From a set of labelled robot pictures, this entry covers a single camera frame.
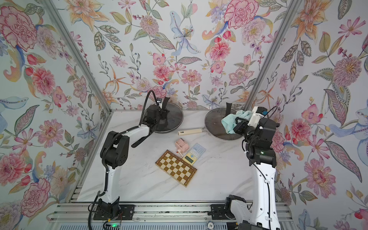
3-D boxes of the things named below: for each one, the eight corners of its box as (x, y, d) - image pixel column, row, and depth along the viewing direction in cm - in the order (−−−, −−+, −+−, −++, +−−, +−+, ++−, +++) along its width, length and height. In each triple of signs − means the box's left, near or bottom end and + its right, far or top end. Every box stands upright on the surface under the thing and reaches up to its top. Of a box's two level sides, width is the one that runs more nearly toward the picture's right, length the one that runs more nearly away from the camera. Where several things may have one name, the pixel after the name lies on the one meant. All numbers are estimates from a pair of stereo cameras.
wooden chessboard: (154, 166, 91) (153, 164, 90) (167, 151, 98) (166, 149, 96) (185, 188, 83) (185, 187, 81) (197, 170, 90) (197, 168, 88)
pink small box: (182, 156, 94) (182, 154, 92) (173, 144, 100) (173, 142, 97) (191, 150, 97) (191, 148, 94) (182, 139, 102) (182, 137, 100)
